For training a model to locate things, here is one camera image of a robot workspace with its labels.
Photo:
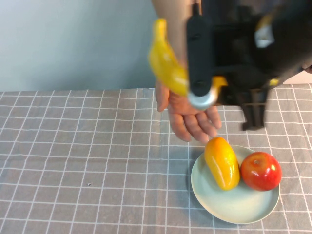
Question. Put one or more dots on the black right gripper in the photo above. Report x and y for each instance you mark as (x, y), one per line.
(236, 53)

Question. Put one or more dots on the yellow toy banana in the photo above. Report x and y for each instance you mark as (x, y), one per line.
(163, 61)

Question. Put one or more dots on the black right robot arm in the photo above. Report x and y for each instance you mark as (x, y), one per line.
(292, 36)

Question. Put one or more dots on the person's right forearm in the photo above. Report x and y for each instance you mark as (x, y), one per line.
(176, 36)

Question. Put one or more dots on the person's right hand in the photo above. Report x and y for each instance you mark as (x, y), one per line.
(187, 119)

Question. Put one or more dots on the person's left hand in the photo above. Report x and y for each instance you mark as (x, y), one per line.
(307, 67)

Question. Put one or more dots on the dark grey shirt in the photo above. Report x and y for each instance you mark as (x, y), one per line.
(219, 9)

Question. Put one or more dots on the orange toy mango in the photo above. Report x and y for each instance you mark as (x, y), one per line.
(221, 165)

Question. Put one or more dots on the red toy apple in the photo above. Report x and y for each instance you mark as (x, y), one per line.
(260, 173)

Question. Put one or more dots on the grey checked tablecloth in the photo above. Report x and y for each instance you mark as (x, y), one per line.
(97, 158)

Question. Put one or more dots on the pale green plate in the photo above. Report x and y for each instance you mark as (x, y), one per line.
(234, 202)

